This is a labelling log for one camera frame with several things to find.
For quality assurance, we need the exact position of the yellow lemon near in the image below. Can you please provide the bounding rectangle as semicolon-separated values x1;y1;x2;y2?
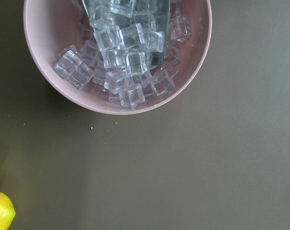
0;192;16;230

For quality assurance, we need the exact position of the clear ice cube pile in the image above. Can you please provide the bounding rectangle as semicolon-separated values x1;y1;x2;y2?
53;0;191;109

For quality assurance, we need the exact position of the pink bowl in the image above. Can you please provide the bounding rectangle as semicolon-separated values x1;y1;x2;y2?
23;0;212;115

